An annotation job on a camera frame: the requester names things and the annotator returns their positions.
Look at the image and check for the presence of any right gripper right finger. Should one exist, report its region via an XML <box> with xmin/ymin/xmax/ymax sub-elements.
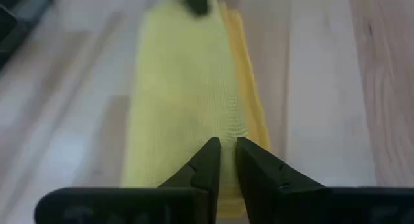
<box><xmin>235</xmin><ymin>136</ymin><xmax>414</xmax><ymax>224</ymax></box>

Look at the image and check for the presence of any yellow microfiber towel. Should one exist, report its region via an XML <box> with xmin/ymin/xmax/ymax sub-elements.
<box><xmin>121</xmin><ymin>0</ymin><xmax>272</xmax><ymax>218</ymax></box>

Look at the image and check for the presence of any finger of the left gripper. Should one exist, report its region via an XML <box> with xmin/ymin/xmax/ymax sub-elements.
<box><xmin>180</xmin><ymin>0</ymin><xmax>210</xmax><ymax>17</ymax></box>

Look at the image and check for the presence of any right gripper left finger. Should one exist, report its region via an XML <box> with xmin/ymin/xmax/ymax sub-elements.
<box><xmin>34</xmin><ymin>136</ymin><xmax>222</xmax><ymax>224</ymax></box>

